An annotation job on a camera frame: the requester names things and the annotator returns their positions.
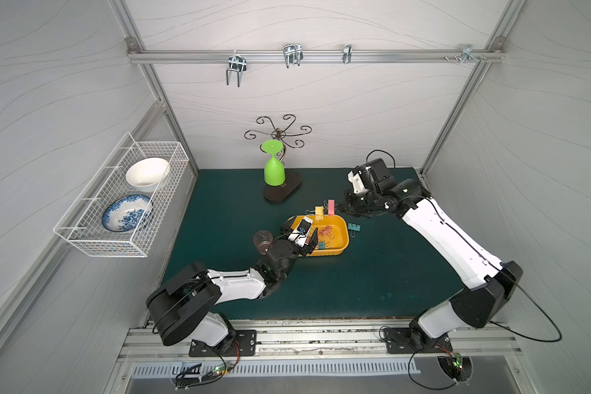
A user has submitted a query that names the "small brown glass cup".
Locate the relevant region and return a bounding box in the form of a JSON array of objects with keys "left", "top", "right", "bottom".
[{"left": 253, "top": 230, "right": 274, "bottom": 255}]

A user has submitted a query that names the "yellow binder clip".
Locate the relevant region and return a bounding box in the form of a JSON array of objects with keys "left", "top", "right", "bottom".
[{"left": 315, "top": 206, "right": 324, "bottom": 221}]

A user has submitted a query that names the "blue patterned ceramic plate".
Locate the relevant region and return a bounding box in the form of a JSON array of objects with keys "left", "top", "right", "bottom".
[{"left": 102, "top": 194, "right": 154, "bottom": 233}]

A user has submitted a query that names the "small metal hook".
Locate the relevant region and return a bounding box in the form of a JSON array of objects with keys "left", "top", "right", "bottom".
[{"left": 342, "top": 44, "right": 352, "bottom": 64}]

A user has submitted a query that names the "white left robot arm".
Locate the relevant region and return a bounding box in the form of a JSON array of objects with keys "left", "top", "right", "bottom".
[{"left": 145, "top": 230, "right": 318, "bottom": 353}]

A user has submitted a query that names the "dark metal cup stand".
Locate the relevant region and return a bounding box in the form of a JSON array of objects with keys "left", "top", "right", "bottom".
[{"left": 244, "top": 114, "right": 313, "bottom": 204}]

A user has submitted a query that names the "yellow plastic storage box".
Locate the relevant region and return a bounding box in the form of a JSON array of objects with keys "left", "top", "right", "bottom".
[{"left": 287, "top": 214, "right": 350, "bottom": 257}]

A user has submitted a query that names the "metal loop hook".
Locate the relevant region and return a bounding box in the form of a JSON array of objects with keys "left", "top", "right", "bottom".
[{"left": 282, "top": 44, "right": 304, "bottom": 68}]

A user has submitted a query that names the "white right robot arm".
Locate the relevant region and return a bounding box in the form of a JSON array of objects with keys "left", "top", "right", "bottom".
[{"left": 341, "top": 172, "right": 522, "bottom": 350}]

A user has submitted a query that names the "metal bracket hook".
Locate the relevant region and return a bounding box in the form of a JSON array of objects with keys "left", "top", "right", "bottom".
[{"left": 443, "top": 44, "right": 488, "bottom": 65}]

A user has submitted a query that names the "white ceramic bowl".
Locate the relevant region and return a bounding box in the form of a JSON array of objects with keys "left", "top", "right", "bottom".
[{"left": 125, "top": 158, "right": 170, "bottom": 193}]

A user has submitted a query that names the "teal binder clip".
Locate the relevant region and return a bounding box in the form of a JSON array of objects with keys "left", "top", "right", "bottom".
[{"left": 346, "top": 223, "right": 361, "bottom": 238}]

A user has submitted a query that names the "metal double hook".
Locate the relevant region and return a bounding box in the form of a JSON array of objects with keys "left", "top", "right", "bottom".
[{"left": 226, "top": 54, "right": 247, "bottom": 87}]

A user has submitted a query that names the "green plastic goblet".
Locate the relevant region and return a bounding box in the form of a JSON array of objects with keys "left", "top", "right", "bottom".
[{"left": 261, "top": 140, "right": 286, "bottom": 186}]

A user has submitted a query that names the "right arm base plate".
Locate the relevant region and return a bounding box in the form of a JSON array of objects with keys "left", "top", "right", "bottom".
[{"left": 379, "top": 326, "right": 453, "bottom": 355}]

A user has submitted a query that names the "white wire wall basket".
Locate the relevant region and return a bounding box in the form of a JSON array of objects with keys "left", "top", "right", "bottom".
[{"left": 54, "top": 132, "right": 189, "bottom": 258}]

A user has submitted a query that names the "pink binder clip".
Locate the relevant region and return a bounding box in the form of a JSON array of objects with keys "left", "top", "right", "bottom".
[{"left": 327, "top": 200, "right": 335, "bottom": 216}]

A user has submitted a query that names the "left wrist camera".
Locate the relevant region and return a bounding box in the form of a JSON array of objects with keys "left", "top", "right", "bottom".
[{"left": 287, "top": 216, "right": 314, "bottom": 247}]

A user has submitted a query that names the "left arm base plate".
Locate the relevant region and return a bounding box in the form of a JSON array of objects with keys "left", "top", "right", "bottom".
[{"left": 188, "top": 329, "right": 258, "bottom": 358}]

